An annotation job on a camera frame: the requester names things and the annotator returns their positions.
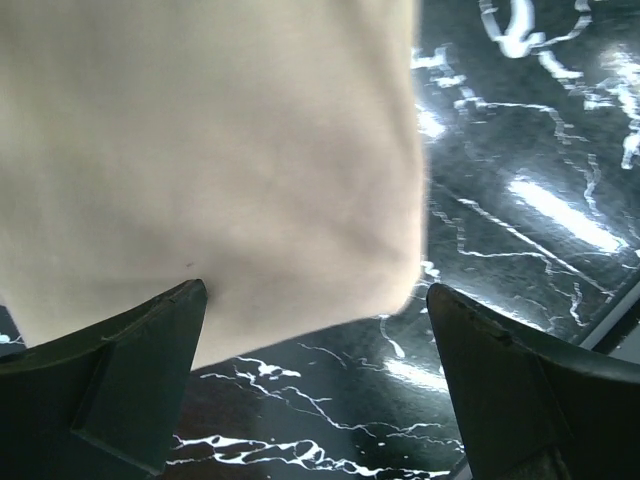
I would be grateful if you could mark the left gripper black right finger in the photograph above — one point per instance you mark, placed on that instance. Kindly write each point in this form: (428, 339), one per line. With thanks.
(529, 405)

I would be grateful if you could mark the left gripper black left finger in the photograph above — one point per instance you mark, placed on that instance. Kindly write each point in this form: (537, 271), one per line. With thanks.
(102, 402)

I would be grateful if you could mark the beige t shirt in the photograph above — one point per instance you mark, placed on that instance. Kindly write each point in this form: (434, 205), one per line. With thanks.
(267, 148)

